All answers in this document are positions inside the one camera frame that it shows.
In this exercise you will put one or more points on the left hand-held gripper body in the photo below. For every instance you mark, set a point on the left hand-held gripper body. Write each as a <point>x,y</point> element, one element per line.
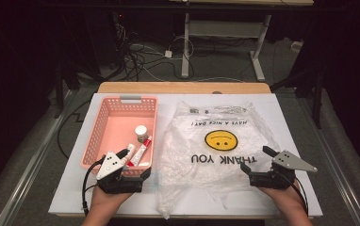
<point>118,183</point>

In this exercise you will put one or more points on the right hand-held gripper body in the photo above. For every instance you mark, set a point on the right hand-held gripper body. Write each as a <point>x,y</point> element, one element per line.
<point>272,179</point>

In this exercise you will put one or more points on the red and white tube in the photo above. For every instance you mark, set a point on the red and white tube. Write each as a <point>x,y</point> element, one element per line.
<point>140,152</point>

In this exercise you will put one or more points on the pink perforated plastic basket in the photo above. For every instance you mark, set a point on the pink perforated plastic basket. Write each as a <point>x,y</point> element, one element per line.
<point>118,125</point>

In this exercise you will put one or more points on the clear printed plastic bag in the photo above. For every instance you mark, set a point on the clear printed plastic bag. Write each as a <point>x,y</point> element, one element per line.
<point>200,179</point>

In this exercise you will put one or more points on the person's left hand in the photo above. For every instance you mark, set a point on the person's left hand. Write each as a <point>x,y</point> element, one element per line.
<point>107,201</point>

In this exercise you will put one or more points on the person's right hand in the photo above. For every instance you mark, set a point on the person's right hand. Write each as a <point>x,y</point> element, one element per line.
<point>283,197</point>

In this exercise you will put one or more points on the small white dropper bottle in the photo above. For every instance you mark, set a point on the small white dropper bottle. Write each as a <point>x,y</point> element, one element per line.
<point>131,148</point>

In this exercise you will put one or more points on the white-capped small jar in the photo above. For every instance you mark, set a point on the white-capped small jar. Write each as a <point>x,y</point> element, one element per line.
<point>141,132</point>

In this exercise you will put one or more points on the white board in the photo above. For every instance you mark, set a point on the white board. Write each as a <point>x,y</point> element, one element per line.
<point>71,191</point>

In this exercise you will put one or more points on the black metal stand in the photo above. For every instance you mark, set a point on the black metal stand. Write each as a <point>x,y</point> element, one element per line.
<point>59,94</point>
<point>317,94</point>

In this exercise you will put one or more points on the white power adapter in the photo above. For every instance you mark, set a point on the white power adapter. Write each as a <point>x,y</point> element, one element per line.
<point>168,54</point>

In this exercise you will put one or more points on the metal floor rail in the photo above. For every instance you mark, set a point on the metal floor rail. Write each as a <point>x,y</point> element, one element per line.
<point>338,175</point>
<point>30,169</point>

